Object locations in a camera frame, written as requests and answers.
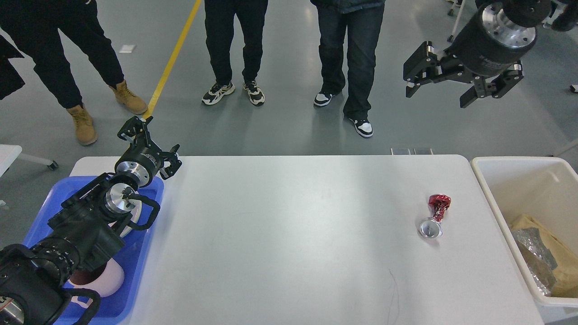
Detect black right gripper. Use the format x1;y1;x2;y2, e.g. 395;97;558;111
403;2;539;108

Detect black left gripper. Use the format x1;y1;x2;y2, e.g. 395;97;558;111
114;116;182;187

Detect pink plate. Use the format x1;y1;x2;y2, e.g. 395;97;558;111
120;201;142;238

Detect pink mug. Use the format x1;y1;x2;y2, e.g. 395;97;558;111
68;259;124;297

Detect crushed red soda can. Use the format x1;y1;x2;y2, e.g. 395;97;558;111
418;194;452;239

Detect foil tray with brown paper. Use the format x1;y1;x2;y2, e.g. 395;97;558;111
511;227;558;297

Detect brown paper bag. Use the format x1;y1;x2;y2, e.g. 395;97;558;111
507;214;578;298

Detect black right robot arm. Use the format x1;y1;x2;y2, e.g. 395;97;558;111
403;0;552;108

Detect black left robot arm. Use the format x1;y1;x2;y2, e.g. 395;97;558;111
0;116;182;325

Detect white office chair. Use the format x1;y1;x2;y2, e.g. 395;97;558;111
447;0;478;43

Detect floor outlet plates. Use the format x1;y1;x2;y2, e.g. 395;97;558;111
391;148;434;156

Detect person in dark jeans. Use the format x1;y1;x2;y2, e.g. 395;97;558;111
312;0;385;138

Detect person in black-white sneakers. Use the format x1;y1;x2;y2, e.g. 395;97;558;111
201;0;269;106

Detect white plastic bin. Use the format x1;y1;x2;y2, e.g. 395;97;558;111
471;157;578;308

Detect white side table left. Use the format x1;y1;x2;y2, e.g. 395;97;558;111
0;144;59;176

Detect person in tan boots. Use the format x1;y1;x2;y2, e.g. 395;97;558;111
1;0;147;146

